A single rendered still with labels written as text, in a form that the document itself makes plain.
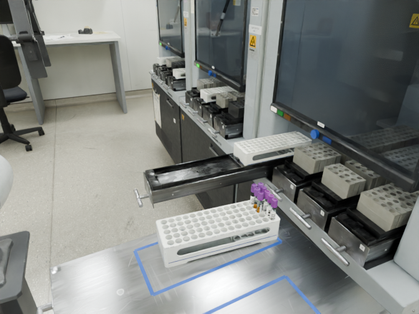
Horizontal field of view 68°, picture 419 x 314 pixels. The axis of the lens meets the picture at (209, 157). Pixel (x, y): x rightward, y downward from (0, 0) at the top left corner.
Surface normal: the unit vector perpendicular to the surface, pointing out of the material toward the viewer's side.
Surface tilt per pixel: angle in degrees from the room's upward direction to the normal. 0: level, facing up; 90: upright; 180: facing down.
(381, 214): 90
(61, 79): 90
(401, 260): 90
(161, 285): 0
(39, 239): 0
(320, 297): 0
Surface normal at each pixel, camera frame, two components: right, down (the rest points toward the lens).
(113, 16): 0.39, 0.44
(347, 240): -0.92, 0.18
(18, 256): 0.00, -0.88
